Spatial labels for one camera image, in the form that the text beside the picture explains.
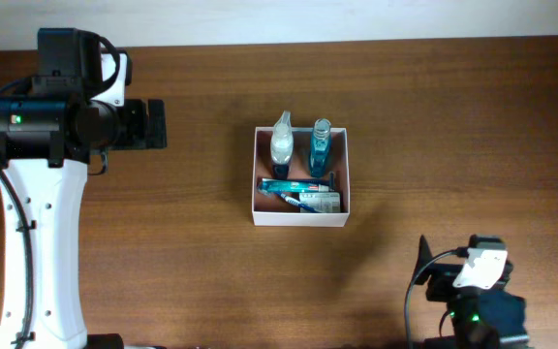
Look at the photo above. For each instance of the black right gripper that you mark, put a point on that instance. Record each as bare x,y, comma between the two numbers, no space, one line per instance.
440,279

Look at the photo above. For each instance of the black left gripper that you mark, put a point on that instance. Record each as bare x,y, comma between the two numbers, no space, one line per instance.
155,124

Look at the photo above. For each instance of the green white soap box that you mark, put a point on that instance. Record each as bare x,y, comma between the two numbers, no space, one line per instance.
324,202

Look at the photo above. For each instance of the blue disposable razor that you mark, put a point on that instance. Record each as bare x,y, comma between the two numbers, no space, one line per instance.
331,181

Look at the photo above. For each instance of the purple spray bottle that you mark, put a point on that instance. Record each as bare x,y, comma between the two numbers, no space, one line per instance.
282,146

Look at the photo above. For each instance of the Colgate toothpaste tube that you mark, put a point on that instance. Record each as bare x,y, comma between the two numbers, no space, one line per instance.
293,185

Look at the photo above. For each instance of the blue white toothbrush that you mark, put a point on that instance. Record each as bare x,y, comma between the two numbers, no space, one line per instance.
291,200

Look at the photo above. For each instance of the teal mouthwash bottle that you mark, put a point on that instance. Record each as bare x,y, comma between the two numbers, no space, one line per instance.
320,144

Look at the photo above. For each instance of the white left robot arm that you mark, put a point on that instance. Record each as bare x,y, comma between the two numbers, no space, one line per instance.
51,124

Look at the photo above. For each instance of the white cardboard box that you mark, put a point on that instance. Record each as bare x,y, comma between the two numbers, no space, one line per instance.
274,211

